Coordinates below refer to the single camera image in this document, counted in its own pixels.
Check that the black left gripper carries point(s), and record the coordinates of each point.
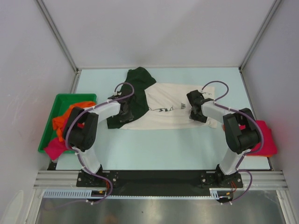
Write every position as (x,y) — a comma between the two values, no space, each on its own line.
(129,117)

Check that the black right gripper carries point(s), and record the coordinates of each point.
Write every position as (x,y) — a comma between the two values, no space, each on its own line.
(193,116)

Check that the white and green t-shirt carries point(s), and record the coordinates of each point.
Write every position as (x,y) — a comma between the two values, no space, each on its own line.
(159,106)

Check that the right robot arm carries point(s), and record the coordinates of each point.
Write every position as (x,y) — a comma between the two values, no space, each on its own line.
(242,133)

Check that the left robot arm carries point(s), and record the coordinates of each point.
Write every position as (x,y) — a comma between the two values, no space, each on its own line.
(81,127)

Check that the green plastic bin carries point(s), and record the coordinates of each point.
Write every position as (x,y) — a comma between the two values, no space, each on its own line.
(60,105)

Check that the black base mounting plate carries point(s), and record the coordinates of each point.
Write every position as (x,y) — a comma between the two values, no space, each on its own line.
(157,179)

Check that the orange t-shirt in bin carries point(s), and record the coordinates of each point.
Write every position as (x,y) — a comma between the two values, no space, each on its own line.
(59,122)

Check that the pink t-shirt in bin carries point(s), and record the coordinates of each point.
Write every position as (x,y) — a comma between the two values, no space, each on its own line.
(57,146)

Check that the folded orange t-shirt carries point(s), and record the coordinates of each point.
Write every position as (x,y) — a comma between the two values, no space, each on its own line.
(269,149)

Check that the folded pink t-shirt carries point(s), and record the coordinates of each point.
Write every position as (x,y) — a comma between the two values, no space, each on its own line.
(260,123)

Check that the right aluminium corner post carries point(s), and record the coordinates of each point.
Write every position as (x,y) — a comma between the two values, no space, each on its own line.
(266,22)

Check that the aluminium corner post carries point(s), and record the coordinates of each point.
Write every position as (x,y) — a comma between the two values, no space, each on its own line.
(53,28)
(266,22)

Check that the aluminium frame rail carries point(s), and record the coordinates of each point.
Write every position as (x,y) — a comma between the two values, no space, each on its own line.
(67,179)

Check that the slotted cable duct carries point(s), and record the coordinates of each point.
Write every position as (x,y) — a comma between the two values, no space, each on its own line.
(139,193)

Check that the left aluminium corner post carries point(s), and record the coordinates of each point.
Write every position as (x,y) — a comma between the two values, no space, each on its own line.
(53,28)

